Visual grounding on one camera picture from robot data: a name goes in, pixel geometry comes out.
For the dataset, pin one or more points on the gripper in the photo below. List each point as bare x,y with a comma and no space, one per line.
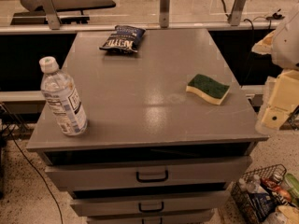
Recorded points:
289,46

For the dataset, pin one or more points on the green and yellow sponge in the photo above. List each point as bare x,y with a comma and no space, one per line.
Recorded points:
208,89

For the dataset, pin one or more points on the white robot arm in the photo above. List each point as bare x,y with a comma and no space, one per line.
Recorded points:
283,43

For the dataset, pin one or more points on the blue Kettle chip bag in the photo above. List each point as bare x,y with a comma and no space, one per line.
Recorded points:
125,39

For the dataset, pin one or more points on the green can in basket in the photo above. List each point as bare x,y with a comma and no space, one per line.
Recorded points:
291,184

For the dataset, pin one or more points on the plastic bottle in basket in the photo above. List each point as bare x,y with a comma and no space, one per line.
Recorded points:
252,185

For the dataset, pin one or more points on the red snack packet in basket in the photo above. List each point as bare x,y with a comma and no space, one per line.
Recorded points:
276,188

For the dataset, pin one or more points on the blue packet in basket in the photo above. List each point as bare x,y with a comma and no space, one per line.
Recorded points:
263,204

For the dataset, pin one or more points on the grey drawer cabinet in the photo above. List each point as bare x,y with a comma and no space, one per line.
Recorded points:
138,109

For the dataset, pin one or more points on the clear plastic water bottle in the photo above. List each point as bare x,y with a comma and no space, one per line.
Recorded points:
61,95

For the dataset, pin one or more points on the black bench behind glass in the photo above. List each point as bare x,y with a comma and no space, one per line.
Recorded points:
36,15

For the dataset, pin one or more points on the right metal bracket post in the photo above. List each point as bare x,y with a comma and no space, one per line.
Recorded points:
236,12

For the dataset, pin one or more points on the metal bracket post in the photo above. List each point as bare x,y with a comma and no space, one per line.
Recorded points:
236,12
164,13
51,14

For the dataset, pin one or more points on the wire basket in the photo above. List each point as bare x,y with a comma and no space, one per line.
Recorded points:
244,200

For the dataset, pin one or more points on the top drawer with black handle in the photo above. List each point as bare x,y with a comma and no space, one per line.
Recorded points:
143,174

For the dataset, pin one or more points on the drawer with black handle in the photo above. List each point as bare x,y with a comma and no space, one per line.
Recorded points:
143,174
189,217
149,204

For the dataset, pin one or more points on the middle drawer with black handle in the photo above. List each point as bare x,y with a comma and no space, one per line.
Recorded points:
149,204

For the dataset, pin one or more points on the bottom drawer with black handle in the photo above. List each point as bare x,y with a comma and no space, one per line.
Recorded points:
189,217

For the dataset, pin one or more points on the middle metal bracket post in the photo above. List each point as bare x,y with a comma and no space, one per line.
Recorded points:
164,13

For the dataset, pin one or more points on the left metal bracket post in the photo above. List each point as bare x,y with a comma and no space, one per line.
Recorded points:
51,14

